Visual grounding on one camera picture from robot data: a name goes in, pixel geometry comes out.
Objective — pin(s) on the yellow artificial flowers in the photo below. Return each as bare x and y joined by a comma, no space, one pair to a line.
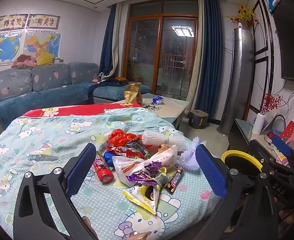
244,15

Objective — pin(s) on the framed calligraphy picture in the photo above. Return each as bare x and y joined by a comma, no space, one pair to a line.
10,23
44,21

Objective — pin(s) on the purple foil wrapper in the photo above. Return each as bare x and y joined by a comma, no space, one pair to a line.
147,173

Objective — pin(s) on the pile of dark seed shells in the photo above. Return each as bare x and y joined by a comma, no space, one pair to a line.
152,108

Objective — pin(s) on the dark clothes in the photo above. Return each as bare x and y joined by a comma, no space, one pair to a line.
115,82

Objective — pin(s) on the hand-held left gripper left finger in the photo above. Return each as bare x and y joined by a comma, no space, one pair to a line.
79,170

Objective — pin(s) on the person's left hand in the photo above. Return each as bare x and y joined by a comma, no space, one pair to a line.
137,236

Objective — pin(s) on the blue and white snack wrapper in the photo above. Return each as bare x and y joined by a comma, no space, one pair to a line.
158,100

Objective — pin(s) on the white plastic bag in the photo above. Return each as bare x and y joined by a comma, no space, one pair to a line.
127,166

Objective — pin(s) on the black wall television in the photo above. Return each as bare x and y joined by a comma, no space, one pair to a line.
291,42

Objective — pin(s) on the brown chocolate bar wrapper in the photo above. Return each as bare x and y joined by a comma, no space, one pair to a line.
173,181

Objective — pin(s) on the blue sofa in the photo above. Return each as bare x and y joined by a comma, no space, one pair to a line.
49,97

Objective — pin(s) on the pile of pink clothes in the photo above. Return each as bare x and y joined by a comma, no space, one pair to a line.
24,61

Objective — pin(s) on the yellow country map poster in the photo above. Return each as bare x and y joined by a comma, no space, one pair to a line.
42,42

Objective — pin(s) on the red snack packet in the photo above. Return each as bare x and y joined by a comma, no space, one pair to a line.
123,151

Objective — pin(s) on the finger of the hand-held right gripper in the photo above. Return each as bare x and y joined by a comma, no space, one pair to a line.
264,152
281,143

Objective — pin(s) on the grey heart-print sofa cushion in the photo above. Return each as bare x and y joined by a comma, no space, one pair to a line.
49,76
12,83
83,71

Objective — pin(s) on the lavender foam fruit net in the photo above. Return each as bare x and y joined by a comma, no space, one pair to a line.
189,160

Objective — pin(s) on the cat-print light blue blanket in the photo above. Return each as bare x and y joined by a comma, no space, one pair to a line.
49,135

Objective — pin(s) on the black and orange stool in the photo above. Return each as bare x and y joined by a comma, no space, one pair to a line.
198,120

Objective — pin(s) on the gold foil bag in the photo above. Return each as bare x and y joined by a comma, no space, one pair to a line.
132,93

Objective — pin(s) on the silver tower air conditioner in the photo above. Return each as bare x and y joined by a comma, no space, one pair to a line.
236,80

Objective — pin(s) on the blue curtain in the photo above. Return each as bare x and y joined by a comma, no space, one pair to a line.
210,55
107,45

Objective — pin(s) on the red printed blanket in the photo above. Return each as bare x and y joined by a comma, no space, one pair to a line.
87,108

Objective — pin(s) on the red plastic bag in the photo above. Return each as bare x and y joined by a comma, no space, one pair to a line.
122,137

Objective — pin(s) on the yellow cushion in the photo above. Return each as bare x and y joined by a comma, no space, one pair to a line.
45,58

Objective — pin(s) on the white vase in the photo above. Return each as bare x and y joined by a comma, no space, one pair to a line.
258,125

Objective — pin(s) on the glass-top television stand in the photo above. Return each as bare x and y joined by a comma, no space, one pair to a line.
239,132

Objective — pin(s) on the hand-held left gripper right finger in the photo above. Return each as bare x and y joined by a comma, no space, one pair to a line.
209,170

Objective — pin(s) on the beige sheer curtain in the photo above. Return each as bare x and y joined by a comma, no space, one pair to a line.
119,42
198,55

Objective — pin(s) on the red candy tube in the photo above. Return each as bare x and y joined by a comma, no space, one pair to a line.
103,170

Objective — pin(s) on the world map poster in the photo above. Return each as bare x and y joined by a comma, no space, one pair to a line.
2,46

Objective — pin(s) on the grey coffee table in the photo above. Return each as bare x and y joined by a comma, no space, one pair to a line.
172,107

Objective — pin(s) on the yellow snack packet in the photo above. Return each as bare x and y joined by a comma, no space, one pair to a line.
142,195

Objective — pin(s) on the white foam net bundle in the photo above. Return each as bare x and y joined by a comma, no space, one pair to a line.
157,137

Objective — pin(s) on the black and green wrapper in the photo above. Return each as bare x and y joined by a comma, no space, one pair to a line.
137,147

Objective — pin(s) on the wooden sliding glass door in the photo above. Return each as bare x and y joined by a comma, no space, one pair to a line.
162,55

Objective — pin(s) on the black bin with yellow rim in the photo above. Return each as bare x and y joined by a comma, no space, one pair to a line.
236,152

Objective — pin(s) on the blue plastic wrapper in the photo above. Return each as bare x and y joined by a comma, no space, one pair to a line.
109,158

